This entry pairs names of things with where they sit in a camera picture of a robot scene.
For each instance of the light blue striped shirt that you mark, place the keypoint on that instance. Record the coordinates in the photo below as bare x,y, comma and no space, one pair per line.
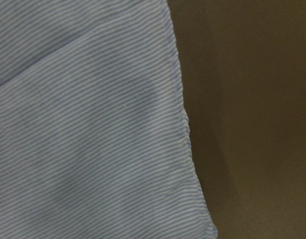
94,137

